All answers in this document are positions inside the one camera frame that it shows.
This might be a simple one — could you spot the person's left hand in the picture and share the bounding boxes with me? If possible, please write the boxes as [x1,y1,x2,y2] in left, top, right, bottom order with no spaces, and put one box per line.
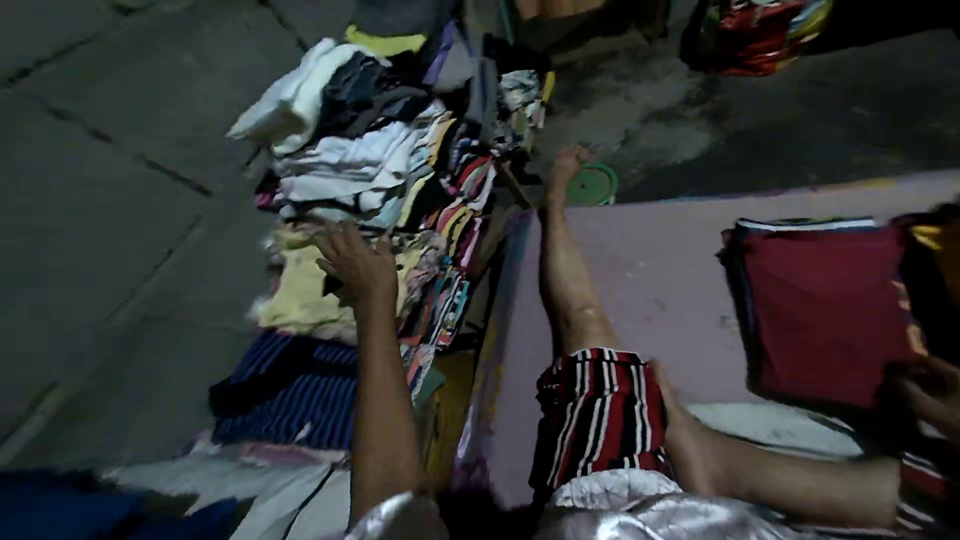
[315,219,399,306]

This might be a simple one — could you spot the person's right hand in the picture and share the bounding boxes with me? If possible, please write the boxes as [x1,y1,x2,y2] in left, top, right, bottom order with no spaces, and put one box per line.
[888,354,960,442]

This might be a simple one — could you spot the person's left forearm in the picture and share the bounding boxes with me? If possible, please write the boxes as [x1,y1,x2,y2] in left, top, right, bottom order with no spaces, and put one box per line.
[350,297,427,530]

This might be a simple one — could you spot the pale yellow garment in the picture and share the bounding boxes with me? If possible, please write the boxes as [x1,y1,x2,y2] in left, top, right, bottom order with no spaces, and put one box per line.
[253,223,445,345]

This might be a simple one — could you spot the pile of folded clothes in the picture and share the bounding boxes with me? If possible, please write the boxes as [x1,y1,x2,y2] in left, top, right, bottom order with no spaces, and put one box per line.
[226,0,556,387]

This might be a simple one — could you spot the black garment with yellow print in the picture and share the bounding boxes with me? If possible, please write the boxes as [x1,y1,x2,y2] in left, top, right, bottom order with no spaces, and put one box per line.
[891,201,960,366]

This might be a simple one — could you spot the folded dark red garment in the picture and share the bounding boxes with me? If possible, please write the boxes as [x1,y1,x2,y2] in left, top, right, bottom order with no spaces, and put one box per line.
[718,216,918,412]

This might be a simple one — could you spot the white cloth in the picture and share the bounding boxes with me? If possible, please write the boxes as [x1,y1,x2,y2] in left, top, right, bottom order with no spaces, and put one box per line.
[685,402,865,461]

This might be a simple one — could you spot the blue black striped garment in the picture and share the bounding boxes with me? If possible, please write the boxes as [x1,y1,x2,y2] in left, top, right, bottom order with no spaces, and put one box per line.
[208,330,359,451]

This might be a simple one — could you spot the round green plastic container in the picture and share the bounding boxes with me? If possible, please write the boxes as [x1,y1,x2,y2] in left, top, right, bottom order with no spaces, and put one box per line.
[565,162,620,207]

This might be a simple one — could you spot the white fabric sheet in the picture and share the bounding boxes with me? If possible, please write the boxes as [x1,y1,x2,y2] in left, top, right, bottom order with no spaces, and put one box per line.
[103,438,354,540]

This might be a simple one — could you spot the pink mattress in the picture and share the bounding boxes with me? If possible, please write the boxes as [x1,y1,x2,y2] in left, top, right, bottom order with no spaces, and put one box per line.
[450,169,960,519]

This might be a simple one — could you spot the person's legs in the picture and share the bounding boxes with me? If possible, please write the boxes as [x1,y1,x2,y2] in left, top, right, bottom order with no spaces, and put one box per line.
[528,144,957,535]

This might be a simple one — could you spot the brown wooden furniture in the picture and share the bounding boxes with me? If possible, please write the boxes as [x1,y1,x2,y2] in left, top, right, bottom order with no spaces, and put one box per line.
[514,0,670,40]

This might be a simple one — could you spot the person's body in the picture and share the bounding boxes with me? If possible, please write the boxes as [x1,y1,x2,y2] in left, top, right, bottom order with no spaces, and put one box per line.
[345,469,815,540]

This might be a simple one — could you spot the dark blue cloth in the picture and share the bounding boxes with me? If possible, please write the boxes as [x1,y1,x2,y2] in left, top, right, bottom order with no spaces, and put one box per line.
[0,468,243,540]

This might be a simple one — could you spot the shiny red bag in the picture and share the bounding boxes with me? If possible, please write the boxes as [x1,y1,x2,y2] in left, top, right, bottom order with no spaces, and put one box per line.
[681,0,835,78]

